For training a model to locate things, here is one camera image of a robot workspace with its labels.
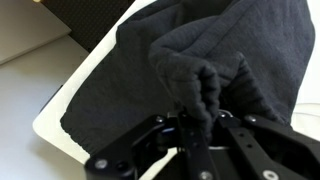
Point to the dark perforated partition panel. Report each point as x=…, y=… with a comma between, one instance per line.
x=89, y=20

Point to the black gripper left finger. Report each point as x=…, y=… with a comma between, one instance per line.
x=131, y=155

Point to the dark grey trousers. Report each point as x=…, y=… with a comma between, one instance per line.
x=201, y=56

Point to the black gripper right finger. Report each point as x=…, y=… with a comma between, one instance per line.
x=254, y=148

